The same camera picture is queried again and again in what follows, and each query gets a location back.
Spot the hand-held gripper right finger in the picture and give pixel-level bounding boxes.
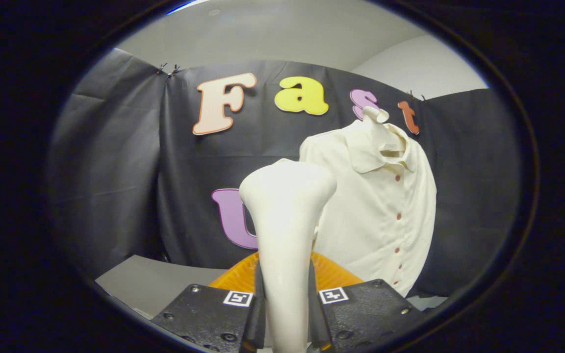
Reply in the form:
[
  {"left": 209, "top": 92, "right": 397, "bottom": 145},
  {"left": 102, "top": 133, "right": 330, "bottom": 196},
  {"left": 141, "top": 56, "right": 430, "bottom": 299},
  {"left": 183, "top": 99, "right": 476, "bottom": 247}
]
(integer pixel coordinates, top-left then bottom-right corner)
[{"left": 308, "top": 252, "right": 430, "bottom": 353}]

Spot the cream garment steamer head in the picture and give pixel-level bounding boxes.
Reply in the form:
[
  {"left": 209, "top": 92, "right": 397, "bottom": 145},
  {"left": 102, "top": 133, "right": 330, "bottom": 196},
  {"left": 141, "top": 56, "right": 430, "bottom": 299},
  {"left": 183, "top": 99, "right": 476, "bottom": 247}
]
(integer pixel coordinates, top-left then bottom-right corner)
[{"left": 239, "top": 158, "right": 338, "bottom": 353}]

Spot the black backdrop cloth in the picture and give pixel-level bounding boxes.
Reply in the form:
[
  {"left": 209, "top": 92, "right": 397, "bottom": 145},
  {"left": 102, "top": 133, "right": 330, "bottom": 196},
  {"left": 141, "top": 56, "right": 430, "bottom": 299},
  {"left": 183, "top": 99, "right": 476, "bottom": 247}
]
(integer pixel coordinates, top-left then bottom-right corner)
[{"left": 47, "top": 48, "right": 523, "bottom": 297}]

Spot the cream button-up shirt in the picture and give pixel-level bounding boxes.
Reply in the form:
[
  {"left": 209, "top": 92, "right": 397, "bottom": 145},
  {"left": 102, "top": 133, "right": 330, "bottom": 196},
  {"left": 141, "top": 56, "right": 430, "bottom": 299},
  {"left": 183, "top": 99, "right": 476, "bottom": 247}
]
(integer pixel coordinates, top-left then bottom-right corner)
[{"left": 299, "top": 119, "right": 437, "bottom": 298}]

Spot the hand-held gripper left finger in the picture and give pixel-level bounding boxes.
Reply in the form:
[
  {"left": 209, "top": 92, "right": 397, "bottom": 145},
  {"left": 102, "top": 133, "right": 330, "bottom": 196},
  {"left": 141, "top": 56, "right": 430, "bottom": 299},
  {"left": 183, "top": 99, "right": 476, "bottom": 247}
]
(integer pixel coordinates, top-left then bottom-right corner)
[{"left": 151, "top": 252, "right": 266, "bottom": 353}]

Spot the grey cabinet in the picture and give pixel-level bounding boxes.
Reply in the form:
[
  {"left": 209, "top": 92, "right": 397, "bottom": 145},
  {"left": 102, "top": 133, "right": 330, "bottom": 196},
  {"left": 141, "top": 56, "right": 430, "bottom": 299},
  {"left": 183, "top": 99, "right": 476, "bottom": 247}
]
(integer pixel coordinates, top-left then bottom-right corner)
[{"left": 95, "top": 254, "right": 229, "bottom": 319}]

